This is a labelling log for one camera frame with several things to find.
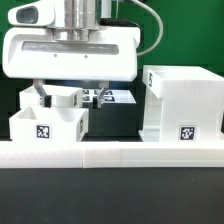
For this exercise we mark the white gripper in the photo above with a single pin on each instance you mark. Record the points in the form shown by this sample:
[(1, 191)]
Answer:
[(64, 39)]

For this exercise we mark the white front drawer box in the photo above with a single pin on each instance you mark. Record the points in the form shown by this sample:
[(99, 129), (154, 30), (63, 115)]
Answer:
[(51, 125)]

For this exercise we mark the white drawer box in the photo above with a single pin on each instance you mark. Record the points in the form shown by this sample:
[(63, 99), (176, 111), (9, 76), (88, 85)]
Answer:
[(51, 125), (62, 96)]

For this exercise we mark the white drawer cabinet frame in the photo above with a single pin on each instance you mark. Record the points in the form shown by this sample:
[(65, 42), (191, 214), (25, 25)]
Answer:
[(182, 104)]

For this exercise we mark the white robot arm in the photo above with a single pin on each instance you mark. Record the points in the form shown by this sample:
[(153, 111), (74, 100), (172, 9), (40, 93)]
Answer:
[(65, 40)]

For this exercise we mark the white rear drawer box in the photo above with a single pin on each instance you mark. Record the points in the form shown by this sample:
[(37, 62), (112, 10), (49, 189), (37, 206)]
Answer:
[(62, 96)]

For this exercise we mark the fiducial marker base plate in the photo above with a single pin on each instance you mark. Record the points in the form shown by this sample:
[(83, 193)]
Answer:
[(110, 96)]

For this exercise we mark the white L-shaped boundary wall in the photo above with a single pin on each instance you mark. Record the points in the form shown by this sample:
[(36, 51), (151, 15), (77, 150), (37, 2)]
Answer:
[(112, 154)]

